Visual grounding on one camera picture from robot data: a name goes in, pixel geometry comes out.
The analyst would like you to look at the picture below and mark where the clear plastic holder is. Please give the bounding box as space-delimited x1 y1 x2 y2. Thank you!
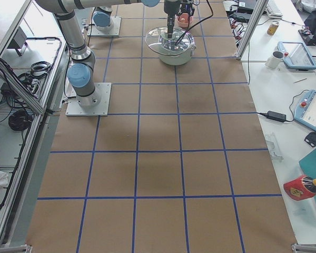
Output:
264 133 283 161

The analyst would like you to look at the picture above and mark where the power strip with plugs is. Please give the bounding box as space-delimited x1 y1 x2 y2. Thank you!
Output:
227 12 251 46

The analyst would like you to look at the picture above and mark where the yellow drink can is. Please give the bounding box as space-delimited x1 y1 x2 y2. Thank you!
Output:
266 21 279 36

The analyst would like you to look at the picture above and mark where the white cooking pot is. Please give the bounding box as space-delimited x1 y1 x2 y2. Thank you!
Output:
153 27 195 66

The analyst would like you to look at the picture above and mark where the lower teach pendant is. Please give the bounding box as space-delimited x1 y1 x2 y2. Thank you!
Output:
294 90 316 132

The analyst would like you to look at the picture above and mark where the glass pot lid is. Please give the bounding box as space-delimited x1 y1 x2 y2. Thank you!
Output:
145 27 195 56

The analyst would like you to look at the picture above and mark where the black gripper over pot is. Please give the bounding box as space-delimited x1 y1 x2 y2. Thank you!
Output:
164 0 181 38

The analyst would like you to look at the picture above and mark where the white mug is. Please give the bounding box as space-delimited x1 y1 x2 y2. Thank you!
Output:
265 51 284 69

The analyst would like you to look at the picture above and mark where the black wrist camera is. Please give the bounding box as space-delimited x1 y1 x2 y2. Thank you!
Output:
178 0 195 16

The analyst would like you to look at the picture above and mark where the pink bowl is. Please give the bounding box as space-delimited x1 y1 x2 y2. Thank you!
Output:
176 13 193 29

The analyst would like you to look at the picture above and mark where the upper teach pendant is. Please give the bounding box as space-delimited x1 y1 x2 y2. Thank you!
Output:
278 42 316 71

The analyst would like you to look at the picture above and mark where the teach pendant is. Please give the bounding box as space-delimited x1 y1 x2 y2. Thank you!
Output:
294 90 316 132
278 42 316 71

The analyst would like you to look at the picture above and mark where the small black power brick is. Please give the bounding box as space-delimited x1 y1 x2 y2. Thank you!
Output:
266 111 287 123

